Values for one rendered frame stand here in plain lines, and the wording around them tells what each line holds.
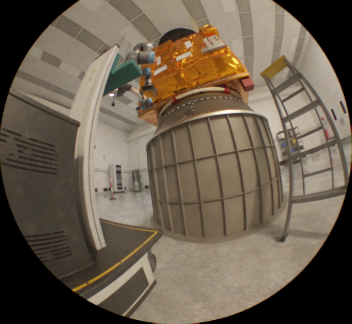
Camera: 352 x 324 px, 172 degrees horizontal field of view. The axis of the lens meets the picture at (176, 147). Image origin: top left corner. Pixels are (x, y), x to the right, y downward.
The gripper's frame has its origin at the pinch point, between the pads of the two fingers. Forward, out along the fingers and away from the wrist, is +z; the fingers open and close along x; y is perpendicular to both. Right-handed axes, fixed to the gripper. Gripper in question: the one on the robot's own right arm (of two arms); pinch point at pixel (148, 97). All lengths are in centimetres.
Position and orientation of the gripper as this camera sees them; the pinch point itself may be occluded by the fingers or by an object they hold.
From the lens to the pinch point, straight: 130.1
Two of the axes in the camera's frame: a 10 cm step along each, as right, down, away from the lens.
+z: 0.6, 9.8, 1.6
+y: -1.4, 1.7, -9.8
